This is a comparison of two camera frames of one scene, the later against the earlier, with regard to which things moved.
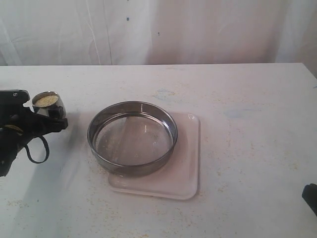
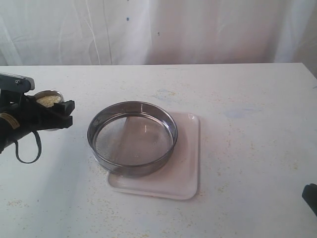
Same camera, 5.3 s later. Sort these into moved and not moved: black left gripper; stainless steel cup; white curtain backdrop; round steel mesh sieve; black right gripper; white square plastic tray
Moved: stainless steel cup; black left gripper
Not moved: round steel mesh sieve; black right gripper; white square plastic tray; white curtain backdrop
